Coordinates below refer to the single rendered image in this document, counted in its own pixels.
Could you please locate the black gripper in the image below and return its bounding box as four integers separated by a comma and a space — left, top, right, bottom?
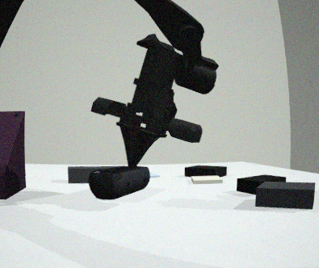
91, 73, 202, 169

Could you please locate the dark grey switch controller unit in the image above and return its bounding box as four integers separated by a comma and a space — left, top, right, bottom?
88, 165, 150, 199

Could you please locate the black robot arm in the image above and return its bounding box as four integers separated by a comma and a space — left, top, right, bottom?
0, 0, 219, 94

